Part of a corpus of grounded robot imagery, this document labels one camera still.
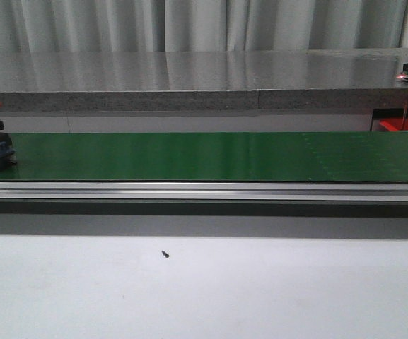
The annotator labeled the red plastic tray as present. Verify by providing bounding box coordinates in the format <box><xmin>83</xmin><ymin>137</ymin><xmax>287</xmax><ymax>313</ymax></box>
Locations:
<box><xmin>379</xmin><ymin>118</ymin><xmax>408</xmax><ymax>132</ymax></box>

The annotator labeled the green conveyor belt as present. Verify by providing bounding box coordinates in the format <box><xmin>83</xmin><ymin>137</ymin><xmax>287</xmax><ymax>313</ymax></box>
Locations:
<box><xmin>0</xmin><ymin>131</ymin><xmax>408</xmax><ymax>182</ymax></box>

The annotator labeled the grey stone counter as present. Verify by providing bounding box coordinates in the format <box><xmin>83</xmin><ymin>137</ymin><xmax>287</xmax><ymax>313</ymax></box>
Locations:
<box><xmin>0</xmin><ymin>48</ymin><xmax>408</xmax><ymax>112</ymax></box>

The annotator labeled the grey curtain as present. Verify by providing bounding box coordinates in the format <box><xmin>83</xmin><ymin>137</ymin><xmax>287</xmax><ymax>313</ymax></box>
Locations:
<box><xmin>0</xmin><ymin>1</ymin><xmax>408</xmax><ymax>52</ymax></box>

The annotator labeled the aluminium conveyor frame rail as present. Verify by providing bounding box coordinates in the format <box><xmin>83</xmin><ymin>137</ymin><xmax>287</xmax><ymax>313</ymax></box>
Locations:
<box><xmin>0</xmin><ymin>181</ymin><xmax>408</xmax><ymax>218</ymax></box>

